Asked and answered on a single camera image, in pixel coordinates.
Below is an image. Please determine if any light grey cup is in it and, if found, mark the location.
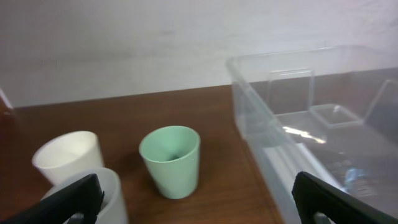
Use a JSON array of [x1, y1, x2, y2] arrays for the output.
[[43, 167, 129, 224]]

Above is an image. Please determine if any mint green cup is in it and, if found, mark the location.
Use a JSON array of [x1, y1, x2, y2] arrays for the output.
[[139, 126, 201, 200]]

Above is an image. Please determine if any cream white cup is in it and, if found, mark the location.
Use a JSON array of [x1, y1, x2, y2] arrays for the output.
[[32, 131, 104, 185]]

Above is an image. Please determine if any clear plastic storage bin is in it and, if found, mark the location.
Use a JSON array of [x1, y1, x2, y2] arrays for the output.
[[226, 45, 397, 223]]

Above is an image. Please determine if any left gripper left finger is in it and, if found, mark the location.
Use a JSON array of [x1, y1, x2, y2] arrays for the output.
[[1, 174, 104, 224]]

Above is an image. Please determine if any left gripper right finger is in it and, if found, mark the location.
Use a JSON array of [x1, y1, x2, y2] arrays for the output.
[[292, 171, 397, 224]]

